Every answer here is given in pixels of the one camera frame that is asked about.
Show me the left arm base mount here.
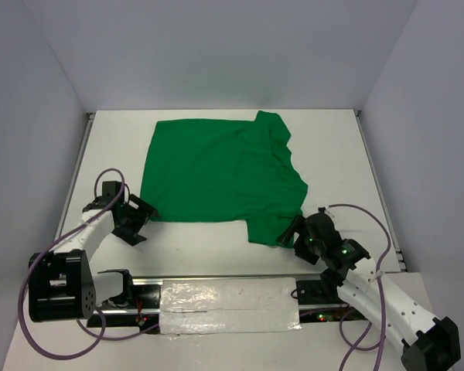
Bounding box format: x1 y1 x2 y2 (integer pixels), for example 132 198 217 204
101 277 162 335

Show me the green t shirt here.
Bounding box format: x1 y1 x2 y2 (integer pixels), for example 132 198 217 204
140 111 308 247

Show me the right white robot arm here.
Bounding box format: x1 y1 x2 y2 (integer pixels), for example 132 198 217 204
276 208 461 370

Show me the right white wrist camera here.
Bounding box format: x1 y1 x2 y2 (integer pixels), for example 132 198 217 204
318 207 335 219

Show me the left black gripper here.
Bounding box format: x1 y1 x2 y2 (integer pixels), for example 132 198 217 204
112 194 159 246

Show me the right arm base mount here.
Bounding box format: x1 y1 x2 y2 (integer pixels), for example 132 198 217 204
291 274 365 324

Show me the silver tape patch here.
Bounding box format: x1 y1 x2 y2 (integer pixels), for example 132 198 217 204
159 277 301 335

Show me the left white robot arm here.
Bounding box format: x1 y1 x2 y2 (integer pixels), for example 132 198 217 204
28 181 158 322

